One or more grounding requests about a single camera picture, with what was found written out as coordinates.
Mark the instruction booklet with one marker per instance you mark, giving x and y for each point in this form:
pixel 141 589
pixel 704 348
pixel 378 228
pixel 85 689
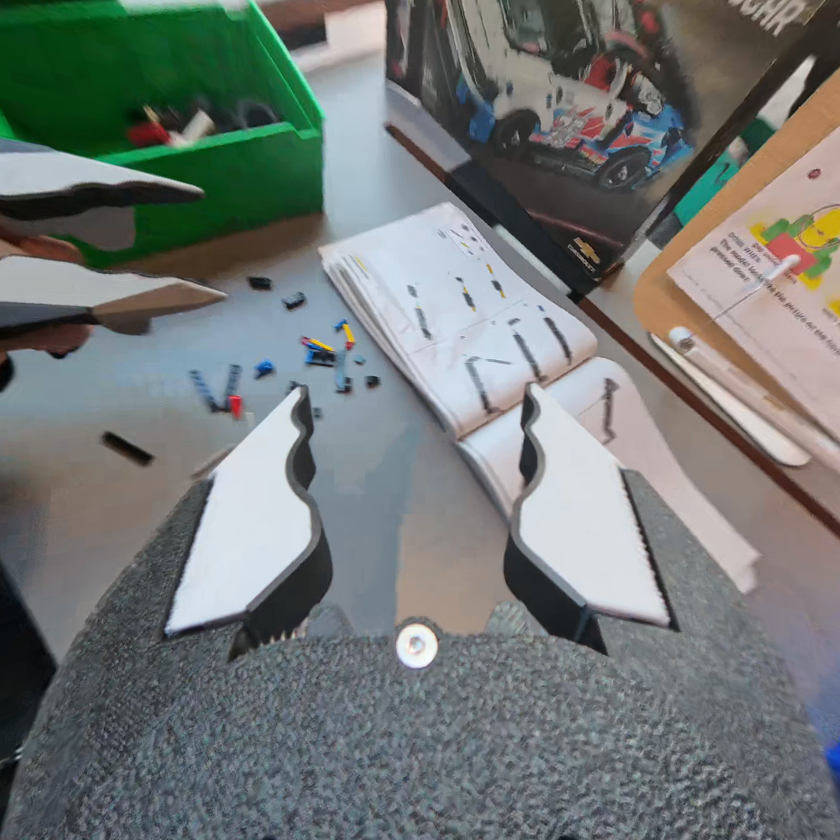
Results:
pixel 426 295

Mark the yellow axle with red end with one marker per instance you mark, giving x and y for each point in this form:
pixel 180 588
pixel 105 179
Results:
pixel 346 334

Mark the thin grey axle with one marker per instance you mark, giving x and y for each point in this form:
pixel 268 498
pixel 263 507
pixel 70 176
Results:
pixel 213 463

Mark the pile of loose bricks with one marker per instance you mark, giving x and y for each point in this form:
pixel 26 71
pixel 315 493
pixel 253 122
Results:
pixel 190 124

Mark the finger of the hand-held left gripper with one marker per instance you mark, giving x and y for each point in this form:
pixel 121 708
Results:
pixel 98 289
pixel 65 177

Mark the red and black brick piece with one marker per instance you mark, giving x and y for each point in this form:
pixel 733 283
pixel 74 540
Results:
pixel 231 387

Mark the wooden document board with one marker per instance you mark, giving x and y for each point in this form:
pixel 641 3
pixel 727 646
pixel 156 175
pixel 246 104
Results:
pixel 722 197

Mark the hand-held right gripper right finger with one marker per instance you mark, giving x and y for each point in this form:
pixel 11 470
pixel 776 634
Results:
pixel 584 525

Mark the green plastic bin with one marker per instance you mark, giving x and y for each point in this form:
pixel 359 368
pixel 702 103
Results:
pixel 229 170

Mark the person's left hand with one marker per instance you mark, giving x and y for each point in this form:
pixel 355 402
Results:
pixel 46 341

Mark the black toy set box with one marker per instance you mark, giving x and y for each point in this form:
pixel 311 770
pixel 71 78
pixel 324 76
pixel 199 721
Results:
pixel 558 184

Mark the long black beam brick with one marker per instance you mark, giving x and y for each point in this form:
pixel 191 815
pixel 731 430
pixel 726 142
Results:
pixel 342 377

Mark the grey desk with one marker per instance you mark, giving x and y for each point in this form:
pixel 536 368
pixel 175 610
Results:
pixel 394 492

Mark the black holed plate brick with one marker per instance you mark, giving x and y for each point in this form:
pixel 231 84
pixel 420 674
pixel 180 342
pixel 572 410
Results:
pixel 202 390

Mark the printed instruction sheet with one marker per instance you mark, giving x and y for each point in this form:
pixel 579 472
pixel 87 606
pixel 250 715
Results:
pixel 774 315

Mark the black plate brick assembly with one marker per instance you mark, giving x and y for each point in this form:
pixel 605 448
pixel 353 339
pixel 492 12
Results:
pixel 318 354

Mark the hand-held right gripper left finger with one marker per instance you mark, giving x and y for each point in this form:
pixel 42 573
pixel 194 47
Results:
pixel 249 525

